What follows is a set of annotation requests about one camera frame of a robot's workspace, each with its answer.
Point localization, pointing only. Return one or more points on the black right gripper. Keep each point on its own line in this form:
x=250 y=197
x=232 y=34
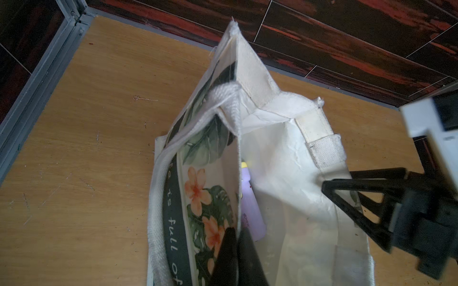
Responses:
x=425 y=224

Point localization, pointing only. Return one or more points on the white canvas tote bag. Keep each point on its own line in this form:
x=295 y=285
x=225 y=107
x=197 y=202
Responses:
x=238 y=119

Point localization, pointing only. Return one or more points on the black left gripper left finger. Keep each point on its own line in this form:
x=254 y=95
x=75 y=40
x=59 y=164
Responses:
x=225 y=272

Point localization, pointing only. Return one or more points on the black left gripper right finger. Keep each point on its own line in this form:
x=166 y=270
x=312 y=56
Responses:
x=249 y=265

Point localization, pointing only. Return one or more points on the white flashlight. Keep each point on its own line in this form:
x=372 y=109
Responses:
x=251 y=214

